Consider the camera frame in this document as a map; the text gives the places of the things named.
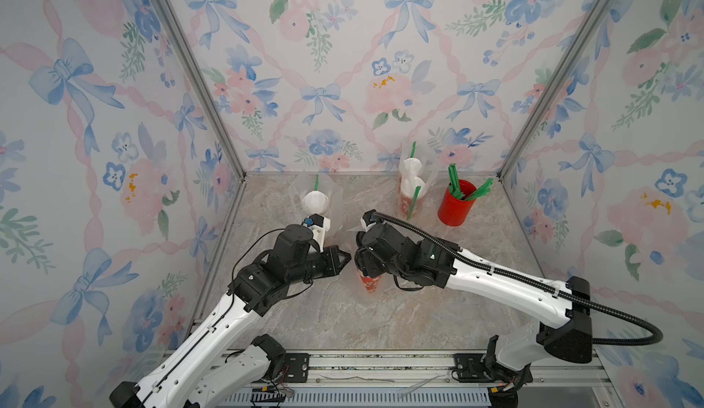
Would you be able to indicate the clear plastic carrier bag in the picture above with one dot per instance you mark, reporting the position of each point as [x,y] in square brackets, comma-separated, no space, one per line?
[304,182]

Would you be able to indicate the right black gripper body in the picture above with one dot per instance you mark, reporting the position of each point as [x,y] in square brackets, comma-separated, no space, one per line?
[371,263]

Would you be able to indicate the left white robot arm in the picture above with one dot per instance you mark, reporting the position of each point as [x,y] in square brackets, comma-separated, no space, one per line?
[187,378]

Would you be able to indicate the white lid cup back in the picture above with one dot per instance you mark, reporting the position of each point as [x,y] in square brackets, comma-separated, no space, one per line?
[407,192]

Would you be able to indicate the red cup white lid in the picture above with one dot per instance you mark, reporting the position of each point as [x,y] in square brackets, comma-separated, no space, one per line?
[411,168]

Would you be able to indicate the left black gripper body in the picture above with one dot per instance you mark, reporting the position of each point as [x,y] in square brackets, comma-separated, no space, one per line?
[319,264]

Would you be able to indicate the red straw holder cup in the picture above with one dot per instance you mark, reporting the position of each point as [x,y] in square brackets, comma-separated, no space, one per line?
[452,211]

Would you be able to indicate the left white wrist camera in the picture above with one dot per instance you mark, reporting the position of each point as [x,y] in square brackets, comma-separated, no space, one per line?
[319,225]

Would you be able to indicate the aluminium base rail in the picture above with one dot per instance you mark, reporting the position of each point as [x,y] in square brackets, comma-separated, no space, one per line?
[421,378]

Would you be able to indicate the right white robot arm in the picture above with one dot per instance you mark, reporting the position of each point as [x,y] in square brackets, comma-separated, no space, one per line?
[558,329]

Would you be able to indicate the red cup black lid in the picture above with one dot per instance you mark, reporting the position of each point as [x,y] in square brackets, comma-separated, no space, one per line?
[370,284]

